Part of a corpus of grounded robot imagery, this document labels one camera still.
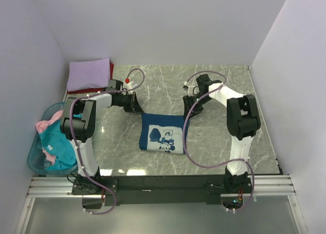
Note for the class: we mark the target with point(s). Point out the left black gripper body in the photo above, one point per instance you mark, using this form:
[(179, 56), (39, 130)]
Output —
[(125, 101)]

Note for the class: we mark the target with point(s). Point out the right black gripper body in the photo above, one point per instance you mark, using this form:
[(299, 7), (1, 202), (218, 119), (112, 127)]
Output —
[(204, 100)]

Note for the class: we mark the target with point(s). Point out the dark blue t shirt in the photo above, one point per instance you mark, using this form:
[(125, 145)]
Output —
[(162, 133)]

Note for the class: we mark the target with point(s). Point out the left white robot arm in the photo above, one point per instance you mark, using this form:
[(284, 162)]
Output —
[(78, 123)]

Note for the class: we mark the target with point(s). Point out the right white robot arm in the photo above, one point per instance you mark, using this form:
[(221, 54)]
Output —
[(242, 120)]

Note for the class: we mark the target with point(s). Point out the folded red t shirt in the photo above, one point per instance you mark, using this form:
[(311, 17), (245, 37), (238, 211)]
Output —
[(100, 89)]

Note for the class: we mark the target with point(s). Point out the folded lavender t shirt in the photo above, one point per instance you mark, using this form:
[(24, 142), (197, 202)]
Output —
[(88, 75)]

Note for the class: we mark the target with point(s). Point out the teal t shirt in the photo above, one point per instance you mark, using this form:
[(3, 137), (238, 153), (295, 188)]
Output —
[(66, 158)]

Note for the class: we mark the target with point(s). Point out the pink t shirt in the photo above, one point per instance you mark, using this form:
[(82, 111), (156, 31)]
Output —
[(49, 133)]

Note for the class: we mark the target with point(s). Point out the black base beam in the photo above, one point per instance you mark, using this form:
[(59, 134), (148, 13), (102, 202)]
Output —
[(159, 189)]

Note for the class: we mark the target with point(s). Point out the clear blue plastic basket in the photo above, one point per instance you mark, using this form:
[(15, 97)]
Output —
[(36, 157)]

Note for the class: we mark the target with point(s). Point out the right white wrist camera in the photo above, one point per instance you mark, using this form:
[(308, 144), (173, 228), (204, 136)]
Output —
[(191, 89)]

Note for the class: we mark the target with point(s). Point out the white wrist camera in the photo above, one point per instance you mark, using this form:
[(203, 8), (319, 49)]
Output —
[(129, 86), (191, 89)]

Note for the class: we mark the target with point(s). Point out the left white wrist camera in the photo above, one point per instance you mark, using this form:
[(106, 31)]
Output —
[(129, 86)]

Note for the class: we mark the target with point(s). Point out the aluminium rail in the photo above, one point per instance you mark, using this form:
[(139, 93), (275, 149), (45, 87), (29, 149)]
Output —
[(57, 187)]

